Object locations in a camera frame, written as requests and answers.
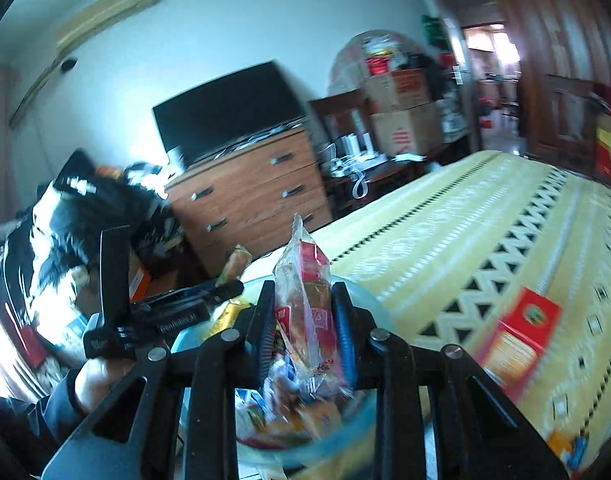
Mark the person's left hand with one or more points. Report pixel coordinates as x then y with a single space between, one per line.
100 382

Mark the black wall fixture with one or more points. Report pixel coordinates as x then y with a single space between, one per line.
68 65

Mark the orange snack packet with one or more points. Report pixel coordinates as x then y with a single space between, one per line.
235 262

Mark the wooden chest of drawers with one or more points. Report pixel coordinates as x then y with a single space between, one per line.
255 195

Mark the pile of assorted snack packets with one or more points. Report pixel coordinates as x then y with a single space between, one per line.
285 420

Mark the dark wooden desk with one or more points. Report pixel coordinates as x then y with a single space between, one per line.
385 172

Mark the brown wooden door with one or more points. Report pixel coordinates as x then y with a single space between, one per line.
550 60

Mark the beige wall pipe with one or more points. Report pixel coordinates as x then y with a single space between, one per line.
35 95

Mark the orange and brown cardboard box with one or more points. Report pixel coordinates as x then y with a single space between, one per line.
138 277

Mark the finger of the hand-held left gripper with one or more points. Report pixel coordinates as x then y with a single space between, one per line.
228 290

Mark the black flat television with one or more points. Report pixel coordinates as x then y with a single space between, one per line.
225 110

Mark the beige air conditioner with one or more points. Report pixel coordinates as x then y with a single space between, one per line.
105 12

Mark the round floral table top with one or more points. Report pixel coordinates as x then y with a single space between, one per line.
355 60

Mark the black and white jacket heap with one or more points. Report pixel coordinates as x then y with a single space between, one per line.
60 240

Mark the yellow patterned bed sheet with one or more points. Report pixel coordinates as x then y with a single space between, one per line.
485 240

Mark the red and orange upright box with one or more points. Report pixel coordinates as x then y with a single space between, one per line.
520 340

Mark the dark wooden chair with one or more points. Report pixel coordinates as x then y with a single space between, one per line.
335 115

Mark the clear bread packet red print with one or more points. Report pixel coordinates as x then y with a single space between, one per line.
305 310

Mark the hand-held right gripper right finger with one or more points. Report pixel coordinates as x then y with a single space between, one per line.
343 325

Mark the person's left forearm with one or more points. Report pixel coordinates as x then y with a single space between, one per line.
30 420

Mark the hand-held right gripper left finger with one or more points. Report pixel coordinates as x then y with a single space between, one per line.
266 330

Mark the glass bowl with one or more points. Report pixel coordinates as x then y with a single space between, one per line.
335 440

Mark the white router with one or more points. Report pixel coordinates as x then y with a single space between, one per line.
360 140

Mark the red and gold box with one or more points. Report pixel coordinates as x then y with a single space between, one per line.
610 150

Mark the cardboard box with red print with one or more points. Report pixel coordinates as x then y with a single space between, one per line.
395 90
408 130

